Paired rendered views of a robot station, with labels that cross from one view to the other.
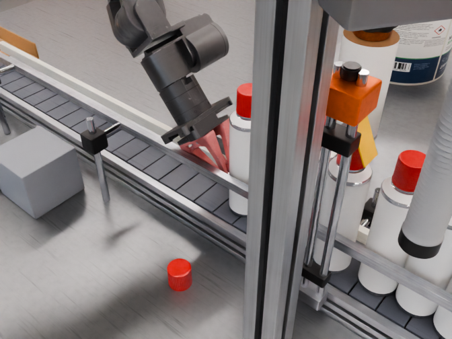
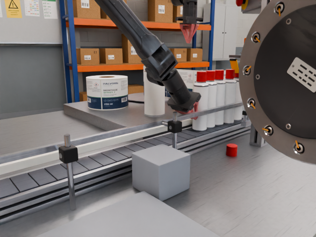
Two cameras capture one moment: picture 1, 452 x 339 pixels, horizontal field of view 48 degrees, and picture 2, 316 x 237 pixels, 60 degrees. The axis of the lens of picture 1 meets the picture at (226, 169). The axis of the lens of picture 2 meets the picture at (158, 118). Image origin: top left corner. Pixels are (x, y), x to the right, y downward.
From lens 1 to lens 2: 110 cm
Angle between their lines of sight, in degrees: 74
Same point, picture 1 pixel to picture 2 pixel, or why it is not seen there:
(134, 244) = (209, 162)
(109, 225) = (195, 168)
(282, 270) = not seen: hidden behind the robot
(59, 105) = (82, 166)
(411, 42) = (125, 88)
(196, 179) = (180, 135)
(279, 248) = not seen: hidden behind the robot
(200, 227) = (201, 146)
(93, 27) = not seen: outside the picture
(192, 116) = (190, 93)
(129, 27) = (170, 60)
